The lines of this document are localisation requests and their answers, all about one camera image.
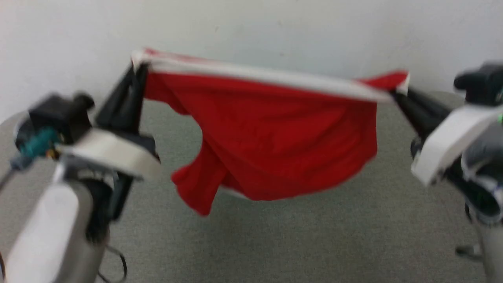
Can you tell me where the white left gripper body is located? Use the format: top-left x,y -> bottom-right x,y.
55,128 -> 162,182

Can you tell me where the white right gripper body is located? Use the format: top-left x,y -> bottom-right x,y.
410,104 -> 503,187

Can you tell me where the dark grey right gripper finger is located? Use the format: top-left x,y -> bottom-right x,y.
391,87 -> 453,139

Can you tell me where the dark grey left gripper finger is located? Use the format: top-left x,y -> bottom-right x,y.
95,65 -> 137,132
131,63 -> 150,136

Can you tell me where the red and white garment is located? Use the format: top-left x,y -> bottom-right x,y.
131,48 -> 410,217

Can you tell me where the grey-green fabric sofa seat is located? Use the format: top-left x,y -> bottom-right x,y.
0,90 -> 503,283

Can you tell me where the left cable with teal plug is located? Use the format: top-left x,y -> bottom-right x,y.
0,128 -> 60,189

